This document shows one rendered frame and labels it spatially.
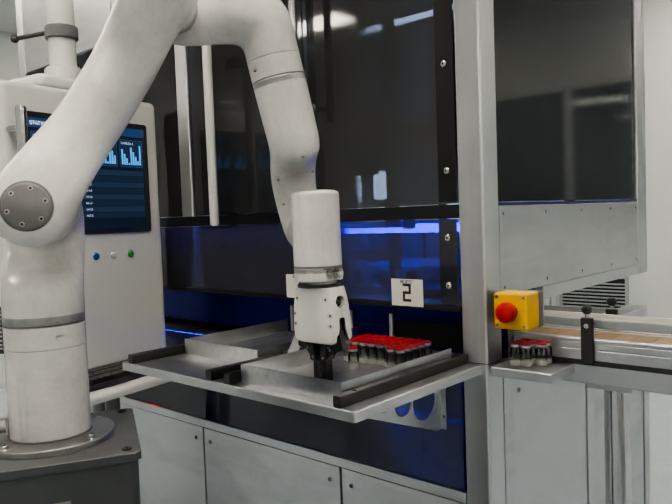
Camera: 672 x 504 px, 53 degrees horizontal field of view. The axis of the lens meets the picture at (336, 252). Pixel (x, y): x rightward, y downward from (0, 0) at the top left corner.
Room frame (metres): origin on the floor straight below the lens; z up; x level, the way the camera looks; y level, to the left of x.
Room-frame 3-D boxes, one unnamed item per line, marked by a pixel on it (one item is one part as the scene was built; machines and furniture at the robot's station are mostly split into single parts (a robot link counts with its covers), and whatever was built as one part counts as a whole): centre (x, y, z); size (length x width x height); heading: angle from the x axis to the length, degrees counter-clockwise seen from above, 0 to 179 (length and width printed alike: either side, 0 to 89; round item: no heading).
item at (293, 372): (1.33, -0.02, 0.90); 0.34 x 0.26 x 0.04; 138
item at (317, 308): (1.17, 0.03, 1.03); 0.10 x 0.08 x 0.11; 48
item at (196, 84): (1.85, 0.24, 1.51); 0.47 x 0.01 x 0.59; 48
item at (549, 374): (1.36, -0.40, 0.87); 0.14 x 0.13 x 0.02; 138
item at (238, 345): (1.65, 0.16, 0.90); 0.34 x 0.26 x 0.04; 138
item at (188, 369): (1.48, 0.08, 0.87); 0.70 x 0.48 x 0.02; 48
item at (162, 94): (2.21, 0.64, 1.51); 0.49 x 0.01 x 0.59; 48
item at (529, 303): (1.34, -0.36, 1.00); 0.08 x 0.07 x 0.07; 138
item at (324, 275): (1.17, 0.03, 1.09); 0.09 x 0.08 x 0.03; 48
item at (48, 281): (1.09, 0.47, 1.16); 0.19 x 0.12 x 0.24; 16
